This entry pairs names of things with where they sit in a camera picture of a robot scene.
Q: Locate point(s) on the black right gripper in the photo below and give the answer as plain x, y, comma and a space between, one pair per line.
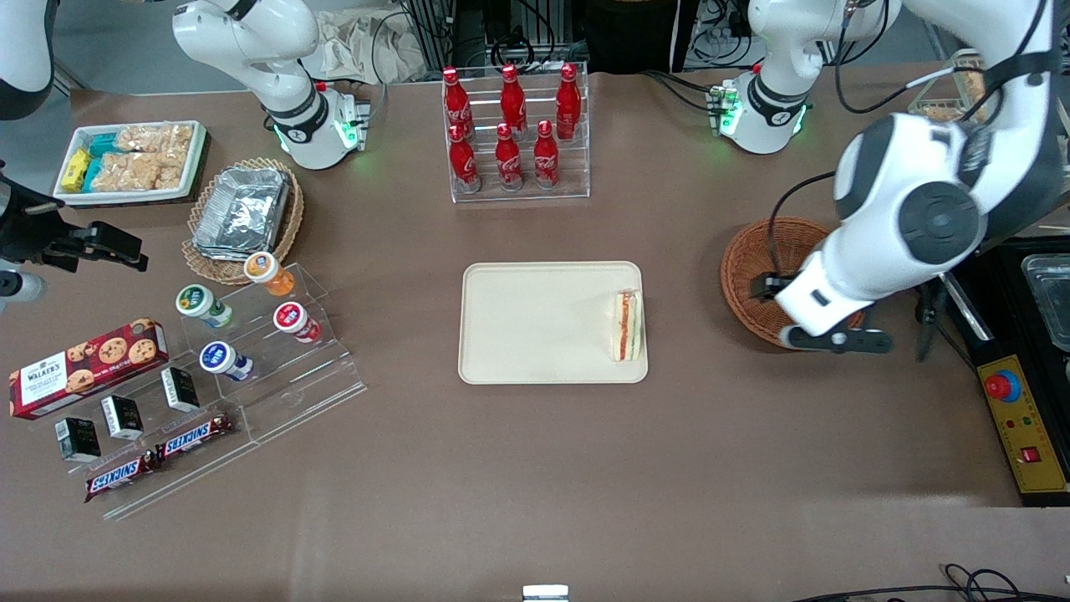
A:
33, 234

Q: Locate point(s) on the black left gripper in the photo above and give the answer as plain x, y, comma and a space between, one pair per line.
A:
766, 286

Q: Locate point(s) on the triangular sandwich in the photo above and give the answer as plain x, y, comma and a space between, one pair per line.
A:
627, 326

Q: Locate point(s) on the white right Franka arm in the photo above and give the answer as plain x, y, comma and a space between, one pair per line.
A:
251, 42

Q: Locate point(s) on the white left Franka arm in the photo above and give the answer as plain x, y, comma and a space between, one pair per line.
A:
903, 184

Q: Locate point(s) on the brown round wicker basket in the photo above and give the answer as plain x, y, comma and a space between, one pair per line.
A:
748, 259

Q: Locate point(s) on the light tan wicker basket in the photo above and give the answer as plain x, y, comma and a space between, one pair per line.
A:
201, 263

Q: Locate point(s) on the beige plastic tray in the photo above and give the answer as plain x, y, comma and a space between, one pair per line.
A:
535, 322

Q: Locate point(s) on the white rectangular snack bin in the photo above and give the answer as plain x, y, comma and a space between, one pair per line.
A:
67, 196

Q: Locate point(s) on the rice cracker packet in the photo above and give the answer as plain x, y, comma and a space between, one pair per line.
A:
125, 171
173, 174
155, 138

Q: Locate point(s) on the teal snack packet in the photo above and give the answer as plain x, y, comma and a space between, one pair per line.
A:
91, 174
104, 145

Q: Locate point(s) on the yellow snack packet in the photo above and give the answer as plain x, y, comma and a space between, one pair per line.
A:
75, 170

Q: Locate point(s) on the green lid yogurt cup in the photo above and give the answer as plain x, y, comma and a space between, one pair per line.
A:
196, 301

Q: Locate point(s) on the red Walkers cookie box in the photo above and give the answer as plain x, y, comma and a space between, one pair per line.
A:
84, 368

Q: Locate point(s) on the stack of foil trays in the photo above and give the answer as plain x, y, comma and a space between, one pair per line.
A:
242, 209

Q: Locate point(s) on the blue lid yogurt cup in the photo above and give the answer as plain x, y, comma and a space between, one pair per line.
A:
217, 358

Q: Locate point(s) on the orange lid yogurt cup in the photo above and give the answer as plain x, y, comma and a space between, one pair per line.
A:
266, 270

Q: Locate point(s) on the small black chocolate box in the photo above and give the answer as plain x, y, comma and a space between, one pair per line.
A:
122, 416
78, 439
180, 389

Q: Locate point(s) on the red lid yogurt cup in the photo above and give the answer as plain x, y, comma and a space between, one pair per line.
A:
290, 318

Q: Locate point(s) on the Snickers bar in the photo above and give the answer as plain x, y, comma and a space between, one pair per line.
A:
194, 436
121, 477

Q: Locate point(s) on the silver metal strip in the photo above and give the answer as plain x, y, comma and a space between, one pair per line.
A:
971, 316

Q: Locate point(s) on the clear acrylic bottle rack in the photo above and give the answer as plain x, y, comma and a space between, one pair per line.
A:
577, 167

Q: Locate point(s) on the clear acrylic step stand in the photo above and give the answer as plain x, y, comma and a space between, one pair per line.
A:
192, 477
318, 368

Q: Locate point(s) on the clear bagged pastry packet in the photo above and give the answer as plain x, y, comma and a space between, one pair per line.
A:
940, 110
971, 88

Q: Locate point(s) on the red cola bottle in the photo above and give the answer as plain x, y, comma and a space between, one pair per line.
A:
546, 157
568, 100
456, 104
508, 160
464, 163
512, 100

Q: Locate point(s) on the clear plastic container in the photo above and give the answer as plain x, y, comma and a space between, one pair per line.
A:
1049, 301

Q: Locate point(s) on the person in dark clothes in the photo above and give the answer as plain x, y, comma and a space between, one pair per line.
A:
627, 38

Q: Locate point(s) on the black equipment cart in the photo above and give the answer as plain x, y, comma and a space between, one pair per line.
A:
1045, 393

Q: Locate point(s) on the yellow emergency stop box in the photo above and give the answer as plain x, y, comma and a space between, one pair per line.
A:
1032, 435

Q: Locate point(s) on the beige crumpled cloth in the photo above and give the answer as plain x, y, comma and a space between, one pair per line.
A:
351, 50

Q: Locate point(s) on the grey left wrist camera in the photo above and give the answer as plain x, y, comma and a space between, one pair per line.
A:
836, 340

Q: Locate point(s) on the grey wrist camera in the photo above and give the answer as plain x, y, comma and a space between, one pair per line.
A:
836, 340
21, 288

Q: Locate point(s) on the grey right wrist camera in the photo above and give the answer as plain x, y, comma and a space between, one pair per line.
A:
21, 288

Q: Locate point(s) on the ribbed aluminium frame post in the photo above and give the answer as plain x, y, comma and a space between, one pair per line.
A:
430, 33

